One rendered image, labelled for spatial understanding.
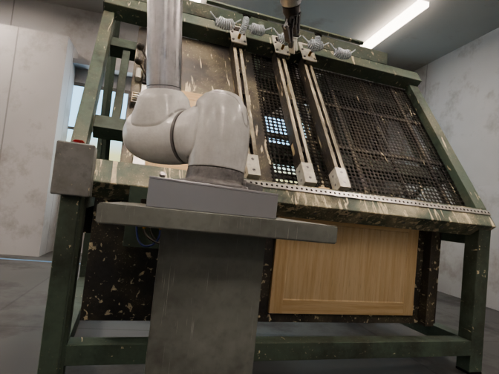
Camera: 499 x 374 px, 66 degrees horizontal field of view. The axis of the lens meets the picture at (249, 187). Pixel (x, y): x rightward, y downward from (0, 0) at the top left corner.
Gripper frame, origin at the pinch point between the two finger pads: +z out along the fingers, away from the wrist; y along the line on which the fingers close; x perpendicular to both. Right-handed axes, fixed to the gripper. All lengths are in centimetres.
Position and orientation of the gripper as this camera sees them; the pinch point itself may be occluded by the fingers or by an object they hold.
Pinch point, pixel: (292, 45)
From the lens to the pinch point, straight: 190.4
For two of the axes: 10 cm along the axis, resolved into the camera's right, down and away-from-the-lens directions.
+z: 1.3, 5.8, 8.0
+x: -8.2, -3.9, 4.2
